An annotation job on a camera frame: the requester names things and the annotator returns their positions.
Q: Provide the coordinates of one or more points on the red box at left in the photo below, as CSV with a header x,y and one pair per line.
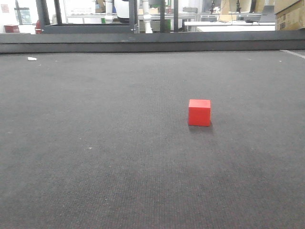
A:
x,y
11,28

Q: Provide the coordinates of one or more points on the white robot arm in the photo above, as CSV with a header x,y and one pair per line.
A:
x,y
146,17
108,11

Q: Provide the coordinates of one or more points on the cardboard box far right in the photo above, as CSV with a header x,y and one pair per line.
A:
x,y
289,15

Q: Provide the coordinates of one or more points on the black metal frame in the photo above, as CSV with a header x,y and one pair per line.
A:
x,y
87,16

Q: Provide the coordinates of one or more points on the dark raised platform edge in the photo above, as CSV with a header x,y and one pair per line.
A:
x,y
156,42

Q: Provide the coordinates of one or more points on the red magnetic cube block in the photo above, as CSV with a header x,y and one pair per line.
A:
x,y
199,112

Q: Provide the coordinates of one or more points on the white lab table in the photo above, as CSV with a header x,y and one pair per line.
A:
x,y
231,26

